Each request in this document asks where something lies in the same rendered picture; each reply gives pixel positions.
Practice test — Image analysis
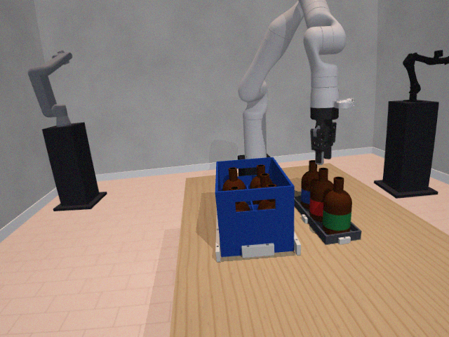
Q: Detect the blue crate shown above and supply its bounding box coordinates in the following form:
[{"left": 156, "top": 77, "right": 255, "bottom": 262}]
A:
[{"left": 215, "top": 157, "right": 295, "bottom": 257}]

